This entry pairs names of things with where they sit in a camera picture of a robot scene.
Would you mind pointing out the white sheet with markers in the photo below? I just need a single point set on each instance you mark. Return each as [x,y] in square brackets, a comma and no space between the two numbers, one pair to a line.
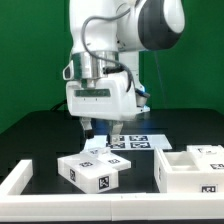
[131,142]

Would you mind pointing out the white cabinet top block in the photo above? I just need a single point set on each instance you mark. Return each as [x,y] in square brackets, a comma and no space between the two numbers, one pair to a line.
[87,173]

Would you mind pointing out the white cabinet body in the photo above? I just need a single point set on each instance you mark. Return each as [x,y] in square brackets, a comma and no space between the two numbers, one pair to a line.
[176,172]

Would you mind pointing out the white door panel with knob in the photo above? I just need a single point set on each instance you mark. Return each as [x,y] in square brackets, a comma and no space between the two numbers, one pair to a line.
[207,157]

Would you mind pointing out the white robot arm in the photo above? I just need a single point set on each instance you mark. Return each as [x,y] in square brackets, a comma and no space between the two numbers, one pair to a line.
[105,32]

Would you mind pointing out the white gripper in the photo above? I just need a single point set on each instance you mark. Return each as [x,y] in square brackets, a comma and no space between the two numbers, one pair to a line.
[109,100]

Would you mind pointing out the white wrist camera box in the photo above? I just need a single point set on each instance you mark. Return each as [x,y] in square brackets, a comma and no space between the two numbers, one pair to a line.
[68,73]

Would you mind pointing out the white table border frame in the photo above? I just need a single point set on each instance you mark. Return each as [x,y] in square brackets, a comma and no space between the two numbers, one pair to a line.
[17,207]

